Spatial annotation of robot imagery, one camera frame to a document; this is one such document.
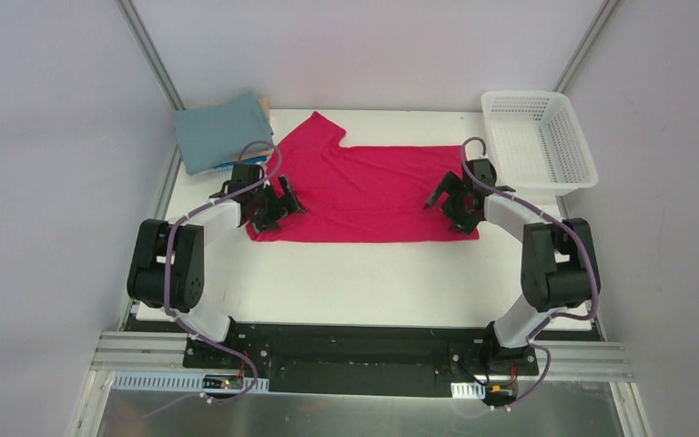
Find red t shirt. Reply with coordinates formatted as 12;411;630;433
246;112;480;243

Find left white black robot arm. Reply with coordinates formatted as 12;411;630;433
126;162;307;369

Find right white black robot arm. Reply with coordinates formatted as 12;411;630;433
424;158;600;373

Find folded blue white t shirt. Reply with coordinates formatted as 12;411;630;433
204;156;269;174

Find folded teal t shirt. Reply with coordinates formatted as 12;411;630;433
174;91;273;176

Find white plastic basket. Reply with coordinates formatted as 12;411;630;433
481;90;599;197

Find folded beige t shirt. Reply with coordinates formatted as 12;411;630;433
258;97;273;136

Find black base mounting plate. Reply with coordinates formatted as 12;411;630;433
123;316;604;400

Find right white cable duct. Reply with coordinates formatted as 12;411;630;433
451;381;486;400

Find white cable duct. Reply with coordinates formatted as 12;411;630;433
451;381;486;400
112;371;269;395

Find aluminium frame rail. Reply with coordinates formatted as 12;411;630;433
90;331;635;382

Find left white cable duct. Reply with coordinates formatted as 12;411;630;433
112;371;269;395

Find right aluminium corner post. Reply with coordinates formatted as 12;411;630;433
553;0;623;94

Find aluminium corner post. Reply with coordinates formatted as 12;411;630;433
115;0;186;110
553;0;623;94

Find left aluminium corner post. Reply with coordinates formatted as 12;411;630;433
115;0;186;110

